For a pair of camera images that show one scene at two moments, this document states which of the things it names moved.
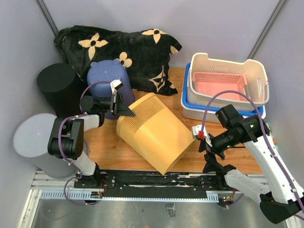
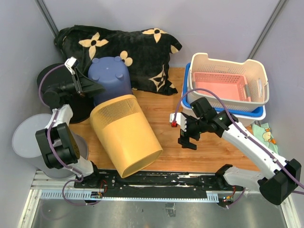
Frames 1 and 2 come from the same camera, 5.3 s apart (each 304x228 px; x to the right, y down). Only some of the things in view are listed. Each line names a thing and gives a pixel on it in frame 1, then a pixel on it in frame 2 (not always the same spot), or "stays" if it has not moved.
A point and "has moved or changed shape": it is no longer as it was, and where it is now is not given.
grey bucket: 31,140 stays
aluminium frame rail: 47,17 stays
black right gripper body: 222,142 -> 194,127
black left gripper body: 106,105 -> 68,89
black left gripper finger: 120,108 -> 83,83
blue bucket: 100,76 has moved or changed shape
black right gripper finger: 211,165 -> 184,141
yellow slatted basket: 155,133 -> 129,137
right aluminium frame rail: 280,6 stays
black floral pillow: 146,54 stays
